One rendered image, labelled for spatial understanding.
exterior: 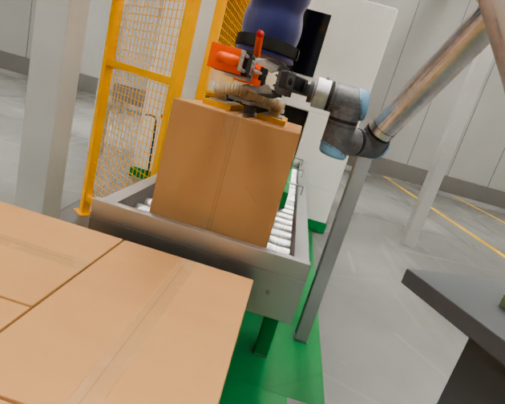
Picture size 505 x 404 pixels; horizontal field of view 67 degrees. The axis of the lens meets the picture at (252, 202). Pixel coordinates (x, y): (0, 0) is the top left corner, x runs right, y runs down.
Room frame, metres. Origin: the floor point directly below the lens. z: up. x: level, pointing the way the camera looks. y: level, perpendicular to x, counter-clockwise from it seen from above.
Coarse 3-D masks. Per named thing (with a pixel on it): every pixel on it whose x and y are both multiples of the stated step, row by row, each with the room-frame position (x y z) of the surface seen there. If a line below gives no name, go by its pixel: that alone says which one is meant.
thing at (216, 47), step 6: (216, 42) 0.85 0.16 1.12; (216, 48) 0.85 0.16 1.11; (222, 48) 0.85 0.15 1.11; (228, 48) 0.85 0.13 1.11; (234, 48) 0.85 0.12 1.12; (210, 54) 0.85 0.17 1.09; (234, 54) 0.85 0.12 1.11; (210, 60) 0.85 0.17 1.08; (216, 60) 0.85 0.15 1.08; (210, 66) 0.85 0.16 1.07; (216, 66) 0.85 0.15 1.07; (222, 66) 0.85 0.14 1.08; (228, 66) 0.85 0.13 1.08; (228, 72) 0.88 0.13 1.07; (234, 72) 0.85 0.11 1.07; (240, 72) 0.85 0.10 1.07
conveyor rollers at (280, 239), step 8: (296, 176) 2.92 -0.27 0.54; (288, 200) 2.04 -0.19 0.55; (144, 208) 1.33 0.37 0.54; (280, 208) 1.85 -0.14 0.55; (288, 208) 1.93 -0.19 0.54; (280, 216) 1.75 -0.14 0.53; (288, 216) 1.75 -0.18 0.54; (280, 224) 1.58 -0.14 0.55; (288, 224) 1.66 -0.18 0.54; (272, 232) 1.48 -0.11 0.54; (280, 232) 1.49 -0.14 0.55; (288, 232) 1.50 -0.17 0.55; (272, 240) 1.39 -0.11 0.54; (280, 240) 1.39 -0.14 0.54; (288, 240) 1.40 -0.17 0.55; (272, 248) 1.30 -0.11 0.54; (280, 248) 1.31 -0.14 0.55; (288, 248) 1.32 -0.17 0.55
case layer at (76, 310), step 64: (0, 256) 0.78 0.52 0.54; (64, 256) 0.85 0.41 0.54; (128, 256) 0.94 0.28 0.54; (0, 320) 0.58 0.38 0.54; (64, 320) 0.63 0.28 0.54; (128, 320) 0.68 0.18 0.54; (192, 320) 0.74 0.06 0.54; (0, 384) 0.45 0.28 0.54; (64, 384) 0.49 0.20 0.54; (128, 384) 0.52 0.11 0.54; (192, 384) 0.56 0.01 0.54
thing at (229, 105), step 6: (204, 102) 1.32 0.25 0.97; (210, 102) 1.32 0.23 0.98; (216, 102) 1.32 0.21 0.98; (222, 102) 1.35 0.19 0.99; (228, 102) 1.40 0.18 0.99; (234, 102) 1.56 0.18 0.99; (222, 108) 1.32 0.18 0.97; (228, 108) 1.32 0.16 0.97; (234, 108) 1.40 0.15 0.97; (240, 108) 1.57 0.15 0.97
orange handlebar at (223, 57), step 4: (220, 52) 0.84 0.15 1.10; (224, 52) 0.84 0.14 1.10; (216, 56) 0.84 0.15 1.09; (220, 56) 0.83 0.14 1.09; (224, 56) 0.83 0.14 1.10; (228, 56) 0.83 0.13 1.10; (232, 56) 0.83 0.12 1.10; (236, 56) 0.84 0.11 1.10; (220, 60) 0.83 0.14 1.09; (224, 60) 0.83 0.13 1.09; (228, 60) 0.83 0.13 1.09; (232, 60) 0.83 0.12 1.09; (236, 60) 0.83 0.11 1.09; (228, 64) 0.84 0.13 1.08; (232, 64) 0.84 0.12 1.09; (236, 64) 0.84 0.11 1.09; (256, 68) 1.10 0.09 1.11; (252, 76) 1.12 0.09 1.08; (256, 76) 1.15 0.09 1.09
